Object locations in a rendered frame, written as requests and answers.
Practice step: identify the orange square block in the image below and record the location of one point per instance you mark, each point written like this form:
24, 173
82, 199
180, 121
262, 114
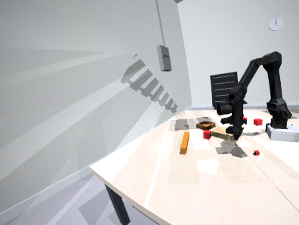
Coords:
205, 125

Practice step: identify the orange rectangular bar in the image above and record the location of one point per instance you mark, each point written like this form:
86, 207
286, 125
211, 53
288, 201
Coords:
183, 147

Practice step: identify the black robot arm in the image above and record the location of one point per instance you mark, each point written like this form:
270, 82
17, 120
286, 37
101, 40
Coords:
276, 106

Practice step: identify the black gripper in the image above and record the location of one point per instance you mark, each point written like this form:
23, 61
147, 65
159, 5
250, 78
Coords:
237, 128

